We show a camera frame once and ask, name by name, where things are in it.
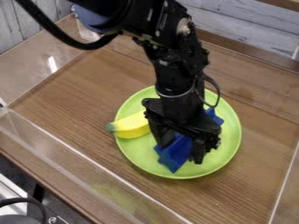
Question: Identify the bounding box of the blue plastic block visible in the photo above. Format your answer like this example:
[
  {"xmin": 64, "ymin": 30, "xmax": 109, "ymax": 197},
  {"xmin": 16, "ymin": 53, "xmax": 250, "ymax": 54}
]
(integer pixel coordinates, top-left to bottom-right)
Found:
[{"xmin": 154, "ymin": 108, "xmax": 225, "ymax": 173}]

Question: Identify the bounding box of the green round plate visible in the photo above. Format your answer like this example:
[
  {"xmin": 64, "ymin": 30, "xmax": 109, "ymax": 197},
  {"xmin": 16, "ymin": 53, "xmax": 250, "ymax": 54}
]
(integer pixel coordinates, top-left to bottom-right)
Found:
[{"xmin": 114, "ymin": 85, "xmax": 243, "ymax": 180}]

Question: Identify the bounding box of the yellow toy banana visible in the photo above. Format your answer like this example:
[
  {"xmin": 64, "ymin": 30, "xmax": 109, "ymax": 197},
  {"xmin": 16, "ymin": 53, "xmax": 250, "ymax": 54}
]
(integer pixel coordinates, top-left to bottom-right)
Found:
[{"xmin": 107, "ymin": 111, "xmax": 150, "ymax": 139}]

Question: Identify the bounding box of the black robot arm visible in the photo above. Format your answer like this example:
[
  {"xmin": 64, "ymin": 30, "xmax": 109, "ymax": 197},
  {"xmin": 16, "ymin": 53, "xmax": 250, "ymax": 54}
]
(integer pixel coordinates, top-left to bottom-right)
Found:
[{"xmin": 15, "ymin": 0, "xmax": 222, "ymax": 165}]

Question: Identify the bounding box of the clear acrylic tray wall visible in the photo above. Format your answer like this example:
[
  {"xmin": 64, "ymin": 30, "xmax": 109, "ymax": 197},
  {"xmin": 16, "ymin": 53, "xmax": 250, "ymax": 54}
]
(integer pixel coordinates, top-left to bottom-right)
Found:
[{"xmin": 0, "ymin": 99, "xmax": 193, "ymax": 224}]

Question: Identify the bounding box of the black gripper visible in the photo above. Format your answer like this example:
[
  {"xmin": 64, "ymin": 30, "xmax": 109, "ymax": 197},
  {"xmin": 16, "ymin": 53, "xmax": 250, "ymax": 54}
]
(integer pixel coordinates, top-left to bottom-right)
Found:
[{"xmin": 142, "ymin": 95, "xmax": 222, "ymax": 165}]

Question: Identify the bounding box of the black cable lower left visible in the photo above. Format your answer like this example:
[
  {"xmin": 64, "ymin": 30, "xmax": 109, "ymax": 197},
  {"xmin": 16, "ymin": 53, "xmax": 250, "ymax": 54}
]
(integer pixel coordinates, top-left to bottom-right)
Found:
[{"xmin": 0, "ymin": 197, "xmax": 48, "ymax": 224}]

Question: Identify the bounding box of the clear acrylic corner bracket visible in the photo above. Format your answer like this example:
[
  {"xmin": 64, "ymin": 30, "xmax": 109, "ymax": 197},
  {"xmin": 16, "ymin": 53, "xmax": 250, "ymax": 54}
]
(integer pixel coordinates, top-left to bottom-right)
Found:
[{"xmin": 75, "ymin": 13, "xmax": 102, "ymax": 42}]

